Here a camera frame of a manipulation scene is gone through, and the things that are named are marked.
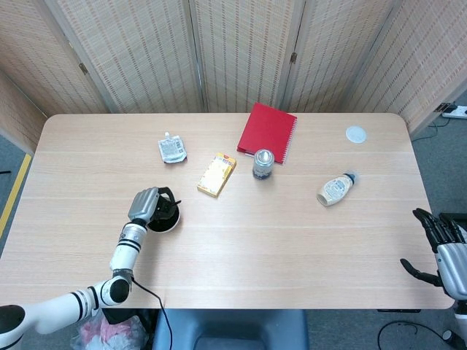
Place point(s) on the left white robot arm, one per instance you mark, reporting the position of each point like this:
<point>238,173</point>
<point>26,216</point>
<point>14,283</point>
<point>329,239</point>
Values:
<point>126,251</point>

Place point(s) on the white power strip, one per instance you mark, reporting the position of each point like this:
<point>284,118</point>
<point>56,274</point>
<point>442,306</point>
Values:
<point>458,111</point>

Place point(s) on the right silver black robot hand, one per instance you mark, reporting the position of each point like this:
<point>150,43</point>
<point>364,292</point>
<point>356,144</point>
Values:
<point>452,266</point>

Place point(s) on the blue grey chair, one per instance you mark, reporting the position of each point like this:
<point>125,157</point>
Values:
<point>230,328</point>

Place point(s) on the red spiral notebook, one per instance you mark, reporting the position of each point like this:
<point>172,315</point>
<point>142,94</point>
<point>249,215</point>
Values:
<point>268,129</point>

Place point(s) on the silver spout pouch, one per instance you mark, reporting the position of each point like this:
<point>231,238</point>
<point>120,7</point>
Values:
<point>170,148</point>

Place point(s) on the woven folding screen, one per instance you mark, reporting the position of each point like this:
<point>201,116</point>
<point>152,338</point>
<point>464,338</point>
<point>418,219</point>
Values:
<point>146,54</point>

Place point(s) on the pink clear plastic bag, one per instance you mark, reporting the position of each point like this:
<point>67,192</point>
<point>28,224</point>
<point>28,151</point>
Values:
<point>109,333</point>

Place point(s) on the blue and silver can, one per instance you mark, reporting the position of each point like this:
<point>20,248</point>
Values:
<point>263,166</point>

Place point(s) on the yellow cardboard box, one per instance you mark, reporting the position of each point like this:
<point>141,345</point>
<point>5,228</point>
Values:
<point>216,175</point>

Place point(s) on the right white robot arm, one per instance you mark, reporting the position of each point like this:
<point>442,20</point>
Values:
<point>461,317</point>

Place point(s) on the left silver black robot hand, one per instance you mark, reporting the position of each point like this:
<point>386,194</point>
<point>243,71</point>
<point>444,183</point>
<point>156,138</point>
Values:
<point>144,204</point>

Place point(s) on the white bowl with black inside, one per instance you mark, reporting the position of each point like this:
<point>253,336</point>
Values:
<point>171,224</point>

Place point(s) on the cream squeeze bottle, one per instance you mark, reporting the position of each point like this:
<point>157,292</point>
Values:
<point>333,189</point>

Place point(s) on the white round lid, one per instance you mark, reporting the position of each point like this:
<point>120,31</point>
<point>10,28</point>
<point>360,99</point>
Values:
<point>356,134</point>

